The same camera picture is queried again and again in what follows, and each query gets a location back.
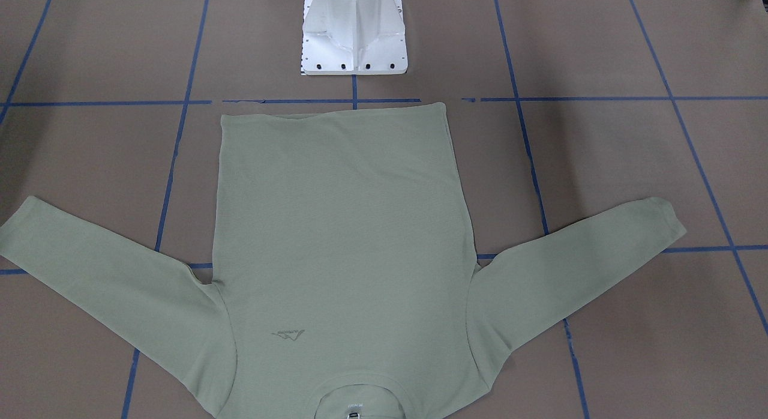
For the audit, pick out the olive green long-sleeve shirt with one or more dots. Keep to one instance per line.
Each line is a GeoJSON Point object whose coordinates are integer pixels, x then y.
{"type": "Point", "coordinates": [345, 277]}

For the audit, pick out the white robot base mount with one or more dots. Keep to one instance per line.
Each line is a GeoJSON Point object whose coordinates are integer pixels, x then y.
{"type": "Point", "coordinates": [353, 37]}

